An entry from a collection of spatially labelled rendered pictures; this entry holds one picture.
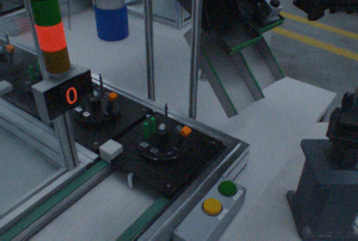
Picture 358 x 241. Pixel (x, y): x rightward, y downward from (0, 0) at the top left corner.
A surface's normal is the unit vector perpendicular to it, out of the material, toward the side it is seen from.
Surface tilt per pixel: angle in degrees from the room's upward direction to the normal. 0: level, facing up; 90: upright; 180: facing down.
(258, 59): 45
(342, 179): 0
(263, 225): 0
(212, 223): 0
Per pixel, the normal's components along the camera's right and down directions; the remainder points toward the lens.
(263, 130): 0.01, -0.81
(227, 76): 0.49, -0.26
